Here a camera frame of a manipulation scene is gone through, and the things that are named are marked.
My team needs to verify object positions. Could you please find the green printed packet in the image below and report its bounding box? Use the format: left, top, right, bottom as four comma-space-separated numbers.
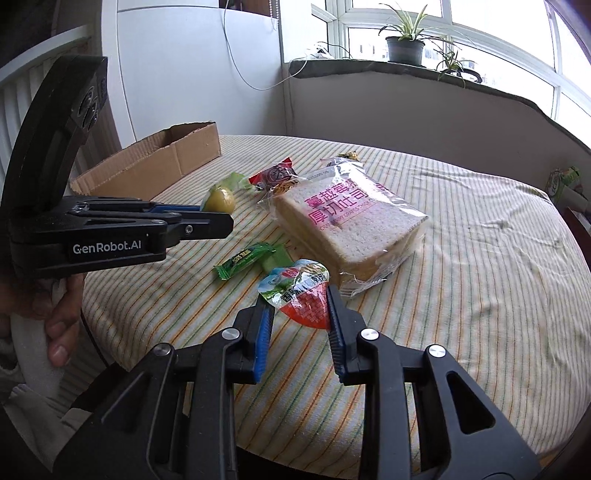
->
545, 166, 590, 209

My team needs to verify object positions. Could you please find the sliced bread packet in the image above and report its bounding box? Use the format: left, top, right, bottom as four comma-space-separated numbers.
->
257, 159, 430, 299

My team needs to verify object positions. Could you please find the large potted spider plant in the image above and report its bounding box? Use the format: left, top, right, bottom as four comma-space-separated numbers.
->
376, 1, 459, 68

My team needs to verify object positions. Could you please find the small potted spider plant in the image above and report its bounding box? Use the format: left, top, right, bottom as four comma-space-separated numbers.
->
434, 46, 484, 88

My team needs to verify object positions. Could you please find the white cloth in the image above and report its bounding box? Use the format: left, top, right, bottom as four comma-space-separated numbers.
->
0, 314, 95, 468

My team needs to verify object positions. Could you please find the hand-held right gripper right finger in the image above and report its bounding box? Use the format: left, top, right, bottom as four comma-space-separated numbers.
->
325, 284, 543, 480

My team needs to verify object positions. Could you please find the white cable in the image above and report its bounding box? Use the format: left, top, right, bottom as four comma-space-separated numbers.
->
223, 0, 306, 91

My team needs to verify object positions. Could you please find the white window frame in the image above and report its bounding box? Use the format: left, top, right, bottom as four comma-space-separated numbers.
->
309, 0, 591, 139

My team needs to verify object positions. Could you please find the green candy packet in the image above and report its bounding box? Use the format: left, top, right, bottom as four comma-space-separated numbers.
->
213, 242, 296, 282

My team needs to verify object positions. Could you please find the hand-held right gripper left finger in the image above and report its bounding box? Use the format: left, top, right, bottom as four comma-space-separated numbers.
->
53, 300, 278, 480

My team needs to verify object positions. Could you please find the person's left hand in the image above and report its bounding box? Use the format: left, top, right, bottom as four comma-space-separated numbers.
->
0, 273, 86, 368

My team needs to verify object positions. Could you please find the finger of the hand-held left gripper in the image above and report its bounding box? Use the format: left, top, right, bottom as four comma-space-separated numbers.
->
71, 196, 205, 217
69, 210, 235, 243

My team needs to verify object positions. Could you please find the brown cardboard box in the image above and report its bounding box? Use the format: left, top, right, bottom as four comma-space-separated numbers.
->
69, 121, 221, 202

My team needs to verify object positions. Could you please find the dark wooden furniture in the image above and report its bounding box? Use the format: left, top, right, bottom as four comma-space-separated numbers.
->
562, 207, 591, 275

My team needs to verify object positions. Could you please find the yellow-green snack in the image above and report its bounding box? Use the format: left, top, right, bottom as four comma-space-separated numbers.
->
199, 172, 254, 216

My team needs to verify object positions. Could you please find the red and green snack packet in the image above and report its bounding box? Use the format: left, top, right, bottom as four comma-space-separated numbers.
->
257, 259, 334, 329

